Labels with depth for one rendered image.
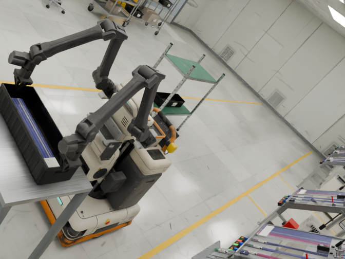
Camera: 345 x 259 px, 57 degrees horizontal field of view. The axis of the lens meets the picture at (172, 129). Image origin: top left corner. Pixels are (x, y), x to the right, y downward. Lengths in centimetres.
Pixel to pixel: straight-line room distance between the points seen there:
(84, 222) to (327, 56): 963
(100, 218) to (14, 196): 99
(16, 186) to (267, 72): 1027
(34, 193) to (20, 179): 9
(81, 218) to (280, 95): 945
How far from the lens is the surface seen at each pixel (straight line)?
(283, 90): 1107
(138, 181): 224
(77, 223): 226
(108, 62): 188
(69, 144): 137
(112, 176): 218
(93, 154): 214
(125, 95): 143
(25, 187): 154
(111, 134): 197
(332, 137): 1084
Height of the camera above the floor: 191
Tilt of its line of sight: 24 degrees down
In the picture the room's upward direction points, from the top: 40 degrees clockwise
